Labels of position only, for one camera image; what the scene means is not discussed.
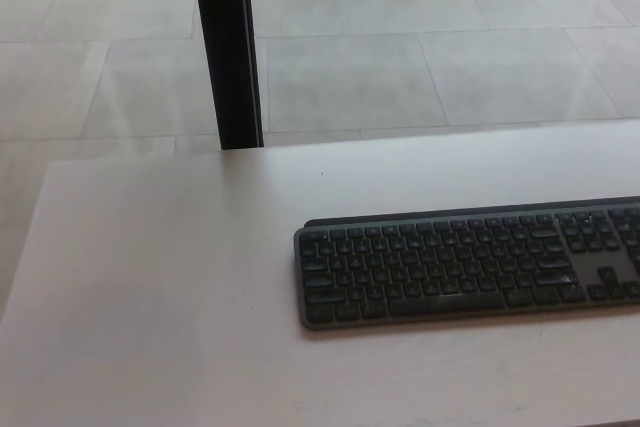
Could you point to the black metal post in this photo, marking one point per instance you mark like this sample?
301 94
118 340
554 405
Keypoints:
226 47

